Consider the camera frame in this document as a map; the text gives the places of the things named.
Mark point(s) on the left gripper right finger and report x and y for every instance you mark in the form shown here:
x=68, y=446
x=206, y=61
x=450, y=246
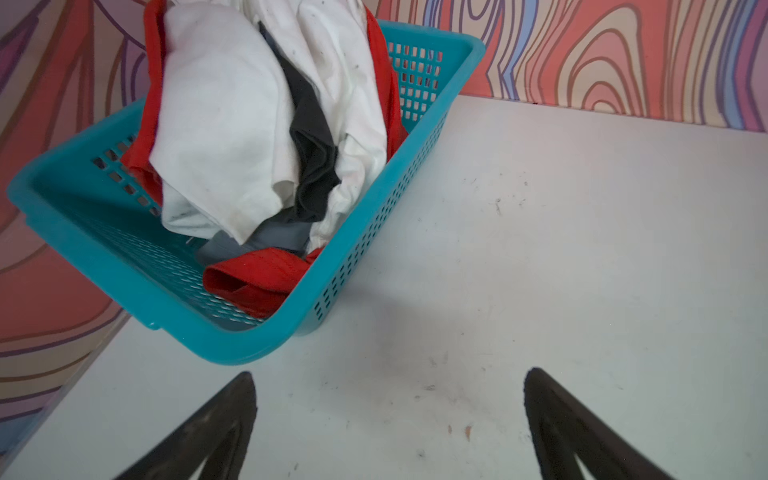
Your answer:
x=567, y=436

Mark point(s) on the red t shirt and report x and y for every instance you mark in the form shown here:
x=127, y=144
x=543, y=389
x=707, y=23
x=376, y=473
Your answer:
x=264, y=279

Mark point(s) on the white t shirt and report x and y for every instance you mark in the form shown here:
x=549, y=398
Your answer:
x=228, y=132

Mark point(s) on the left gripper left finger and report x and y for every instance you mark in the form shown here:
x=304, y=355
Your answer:
x=211, y=444

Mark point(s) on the teal plastic laundry basket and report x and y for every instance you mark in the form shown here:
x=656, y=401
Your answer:
x=83, y=202

